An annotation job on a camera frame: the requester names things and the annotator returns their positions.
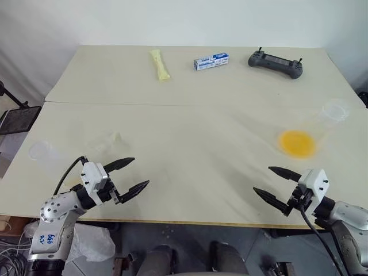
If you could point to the blue and white box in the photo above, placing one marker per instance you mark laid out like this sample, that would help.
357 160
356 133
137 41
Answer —
211 62

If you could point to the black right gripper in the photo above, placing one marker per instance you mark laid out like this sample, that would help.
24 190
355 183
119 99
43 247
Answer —
300 198

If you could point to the clear plastic bag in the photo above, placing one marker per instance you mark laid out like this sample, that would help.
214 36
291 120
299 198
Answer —
92 244

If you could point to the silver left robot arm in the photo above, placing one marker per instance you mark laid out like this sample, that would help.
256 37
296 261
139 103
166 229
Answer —
54 211

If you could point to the pale yellow snack packet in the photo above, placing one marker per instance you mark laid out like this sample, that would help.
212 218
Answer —
159 65

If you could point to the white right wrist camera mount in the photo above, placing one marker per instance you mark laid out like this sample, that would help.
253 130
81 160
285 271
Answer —
314 184

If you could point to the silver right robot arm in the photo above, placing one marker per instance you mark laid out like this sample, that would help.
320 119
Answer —
345 227

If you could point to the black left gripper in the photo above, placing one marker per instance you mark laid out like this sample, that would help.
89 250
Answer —
108 192

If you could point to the dark rounded shape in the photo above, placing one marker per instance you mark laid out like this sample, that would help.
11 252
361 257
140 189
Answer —
228 258
161 260

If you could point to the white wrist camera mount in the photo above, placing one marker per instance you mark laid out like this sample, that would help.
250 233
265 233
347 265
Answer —
92 178
314 184

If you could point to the clear plastic cup left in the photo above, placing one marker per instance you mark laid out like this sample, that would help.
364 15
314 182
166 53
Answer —
43 153

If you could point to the crumpled clear plastic wrap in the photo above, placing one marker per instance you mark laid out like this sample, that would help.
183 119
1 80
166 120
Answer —
107 141

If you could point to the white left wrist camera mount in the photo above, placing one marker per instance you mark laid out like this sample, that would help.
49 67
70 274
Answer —
92 178

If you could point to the clear cup with orange juice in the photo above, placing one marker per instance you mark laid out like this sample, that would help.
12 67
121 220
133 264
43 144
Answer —
299 143

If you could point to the black flat screen panel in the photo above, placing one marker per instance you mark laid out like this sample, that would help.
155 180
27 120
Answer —
17 119

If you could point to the dark grey remote controller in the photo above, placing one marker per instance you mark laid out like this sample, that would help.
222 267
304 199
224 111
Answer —
274 63

